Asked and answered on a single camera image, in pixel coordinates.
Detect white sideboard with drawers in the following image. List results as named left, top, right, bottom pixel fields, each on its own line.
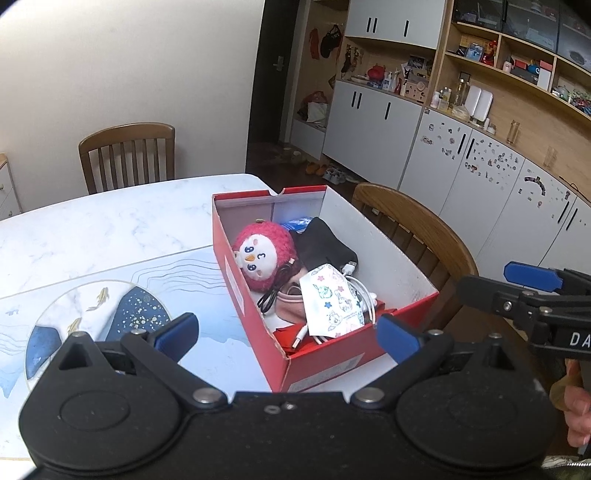
left=0, top=154, right=23, bottom=221

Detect pink fleece cloth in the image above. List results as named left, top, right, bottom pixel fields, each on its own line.
left=272, top=281, right=308, bottom=324

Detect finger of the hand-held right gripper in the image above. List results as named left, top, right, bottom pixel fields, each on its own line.
left=456, top=274, right=561, bottom=330
left=503, top=261, right=591, bottom=301

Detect white upper cabinet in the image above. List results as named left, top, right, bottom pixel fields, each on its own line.
left=344, top=0, right=448, bottom=51

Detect white cardboard box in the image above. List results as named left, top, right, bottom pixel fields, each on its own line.
left=211, top=185, right=440, bottom=394

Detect printed face mask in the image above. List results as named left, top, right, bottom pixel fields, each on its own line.
left=298, top=263, right=370, bottom=337

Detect wooden chair with black seat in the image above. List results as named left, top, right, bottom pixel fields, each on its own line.
left=351, top=182, right=481, bottom=333

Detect wooden slat-back chair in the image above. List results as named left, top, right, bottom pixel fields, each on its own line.
left=78, top=122, right=176, bottom=195

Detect white cabinet with black handles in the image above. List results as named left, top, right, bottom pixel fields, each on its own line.
left=322, top=79, right=424, bottom=189

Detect dark door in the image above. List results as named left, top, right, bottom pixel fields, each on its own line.
left=247, top=0, right=308, bottom=148

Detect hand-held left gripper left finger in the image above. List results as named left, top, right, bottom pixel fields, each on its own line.
left=55, top=312, right=227, bottom=409

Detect open white shelf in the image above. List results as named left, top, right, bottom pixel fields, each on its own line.
left=290, top=90, right=331, bottom=158

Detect wooden wall shelf unit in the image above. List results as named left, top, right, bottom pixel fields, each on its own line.
left=434, top=0, right=591, bottom=195

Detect black cable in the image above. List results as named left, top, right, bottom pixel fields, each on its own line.
left=256, top=263, right=296, bottom=317

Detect white charging cable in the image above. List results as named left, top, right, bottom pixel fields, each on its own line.
left=291, top=261, right=377, bottom=349

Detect pink plush toy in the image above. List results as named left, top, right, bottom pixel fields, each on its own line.
left=231, top=220, right=298, bottom=292

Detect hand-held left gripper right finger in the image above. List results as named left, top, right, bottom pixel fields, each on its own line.
left=351, top=314, right=516, bottom=409

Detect black cap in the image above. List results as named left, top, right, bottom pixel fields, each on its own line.
left=321, top=25, right=345, bottom=54

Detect person's right hand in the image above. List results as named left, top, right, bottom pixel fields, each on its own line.
left=564, top=360, right=591, bottom=448

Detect blue white tissue pack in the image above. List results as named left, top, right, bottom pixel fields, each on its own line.
left=279, top=216, right=317, bottom=234

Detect black cloth pouch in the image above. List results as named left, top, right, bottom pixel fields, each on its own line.
left=291, top=217, right=360, bottom=278

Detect red satin cloth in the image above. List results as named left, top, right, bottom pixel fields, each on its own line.
left=272, top=323, right=315, bottom=356

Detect white cabinets with stickers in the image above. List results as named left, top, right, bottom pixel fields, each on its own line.
left=399, top=108, right=591, bottom=296

